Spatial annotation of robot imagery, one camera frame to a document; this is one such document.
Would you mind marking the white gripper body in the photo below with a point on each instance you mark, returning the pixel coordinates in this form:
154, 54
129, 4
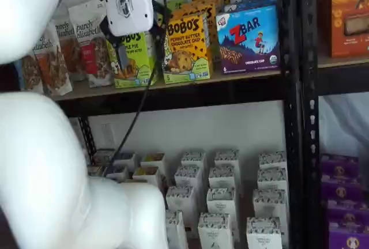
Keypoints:
128, 4

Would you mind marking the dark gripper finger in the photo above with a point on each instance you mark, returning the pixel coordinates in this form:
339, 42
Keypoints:
159, 18
122, 57

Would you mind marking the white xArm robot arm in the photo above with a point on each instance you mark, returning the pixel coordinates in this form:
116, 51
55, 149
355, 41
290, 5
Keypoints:
43, 159

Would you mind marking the green Bobo's apple pie box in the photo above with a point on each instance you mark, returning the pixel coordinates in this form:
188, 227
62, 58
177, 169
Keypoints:
176, 4
138, 67

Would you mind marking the wooden shelf board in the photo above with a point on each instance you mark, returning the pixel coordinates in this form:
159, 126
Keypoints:
83, 92
340, 62

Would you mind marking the white patterned carton box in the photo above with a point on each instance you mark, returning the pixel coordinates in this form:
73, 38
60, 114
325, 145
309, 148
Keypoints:
269, 205
220, 205
214, 234
187, 178
263, 236
227, 159
272, 180
272, 161
181, 203
193, 159
222, 178
177, 231

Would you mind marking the black metal shelf rack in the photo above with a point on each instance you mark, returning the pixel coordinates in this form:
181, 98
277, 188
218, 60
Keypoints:
292, 116
305, 145

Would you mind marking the large orange cereal box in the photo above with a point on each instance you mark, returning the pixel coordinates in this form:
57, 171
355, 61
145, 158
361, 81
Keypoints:
346, 15

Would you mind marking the purple snack box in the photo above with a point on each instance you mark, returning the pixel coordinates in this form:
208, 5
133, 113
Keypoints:
350, 239
343, 190
340, 165
348, 213

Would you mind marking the granola bag red label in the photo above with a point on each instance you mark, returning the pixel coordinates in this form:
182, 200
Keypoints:
89, 30

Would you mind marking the granola bag brown label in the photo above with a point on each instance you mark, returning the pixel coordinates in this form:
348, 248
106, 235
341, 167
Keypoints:
67, 50

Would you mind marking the granola bag orange label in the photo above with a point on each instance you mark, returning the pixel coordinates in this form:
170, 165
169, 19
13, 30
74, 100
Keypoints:
53, 70

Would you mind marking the small dark oatmeal carton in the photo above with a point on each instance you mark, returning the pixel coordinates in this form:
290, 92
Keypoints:
96, 170
102, 156

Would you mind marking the blue oatmeal carton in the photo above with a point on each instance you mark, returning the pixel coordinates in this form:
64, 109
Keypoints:
125, 161
118, 172

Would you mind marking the yellow banana nut carton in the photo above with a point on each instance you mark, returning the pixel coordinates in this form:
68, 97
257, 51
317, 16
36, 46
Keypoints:
147, 175
152, 159

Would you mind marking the pale fabric sheet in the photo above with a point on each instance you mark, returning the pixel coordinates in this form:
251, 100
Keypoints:
343, 122

